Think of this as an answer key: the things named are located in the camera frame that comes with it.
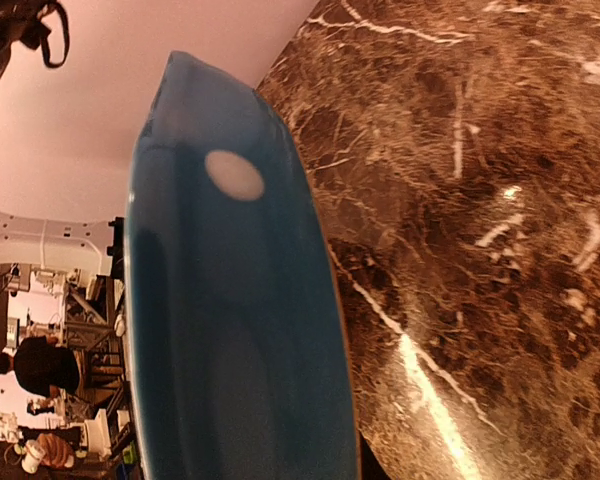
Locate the blue dotted plate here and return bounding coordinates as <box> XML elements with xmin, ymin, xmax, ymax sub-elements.
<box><xmin>124</xmin><ymin>51</ymin><xmax>360</xmax><ymax>479</ymax></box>

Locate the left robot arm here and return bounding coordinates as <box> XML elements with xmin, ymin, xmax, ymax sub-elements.
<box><xmin>0</xmin><ymin>211</ymin><xmax>124</xmax><ymax>280</ymax></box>

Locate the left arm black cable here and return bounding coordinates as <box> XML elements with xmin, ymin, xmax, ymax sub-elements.
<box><xmin>19</xmin><ymin>0</ymin><xmax>71</xmax><ymax>70</ymax></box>

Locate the person in black shirt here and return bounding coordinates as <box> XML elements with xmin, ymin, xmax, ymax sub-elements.
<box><xmin>0</xmin><ymin>336</ymin><xmax>81</xmax><ymax>398</ymax></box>

